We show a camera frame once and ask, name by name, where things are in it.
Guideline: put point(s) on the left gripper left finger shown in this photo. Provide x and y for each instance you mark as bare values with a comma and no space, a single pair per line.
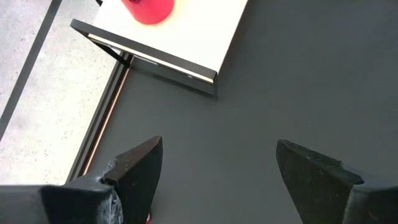
140,174

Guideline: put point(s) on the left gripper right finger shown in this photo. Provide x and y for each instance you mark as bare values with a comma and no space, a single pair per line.
314,186

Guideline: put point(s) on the red Coca-Cola Zero can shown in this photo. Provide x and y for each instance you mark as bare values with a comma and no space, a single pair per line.
149,218
149,11

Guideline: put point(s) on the wooden shelf black legs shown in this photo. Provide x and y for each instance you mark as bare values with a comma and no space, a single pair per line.
186,34

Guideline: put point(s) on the black aluminium table frame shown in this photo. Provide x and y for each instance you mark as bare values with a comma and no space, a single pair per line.
99,124

